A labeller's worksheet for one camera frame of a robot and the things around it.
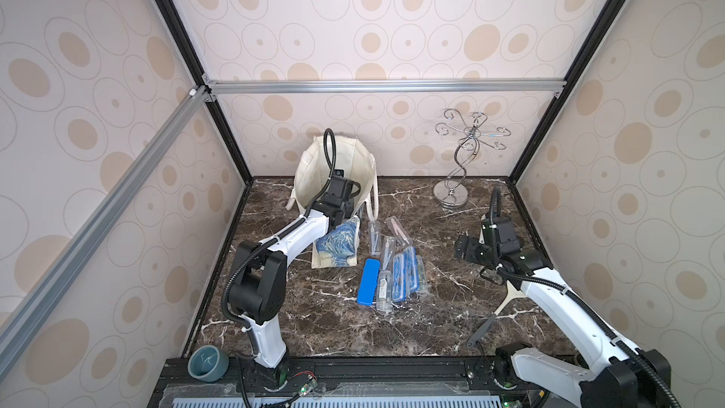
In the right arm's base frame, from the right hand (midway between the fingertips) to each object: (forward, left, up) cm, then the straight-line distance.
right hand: (481, 246), depth 83 cm
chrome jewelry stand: (+32, +3, -12) cm, 34 cm away
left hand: (+15, +41, +3) cm, 43 cm away
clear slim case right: (-3, +16, -13) cm, 21 cm away
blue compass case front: (-6, +33, -14) cm, 37 cm away
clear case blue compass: (-3, +20, -10) cm, 22 cm away
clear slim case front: (-12, +28, -12) cm, 33 cm away
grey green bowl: (-32, +74, -11) cm, 82 cm away
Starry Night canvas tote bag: (+22, +51, +11) cm, 57 cm away
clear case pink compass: (+13, +23, -13) cm, 29 cm away
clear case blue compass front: (-6, +24, -9) cm, 26 cm away
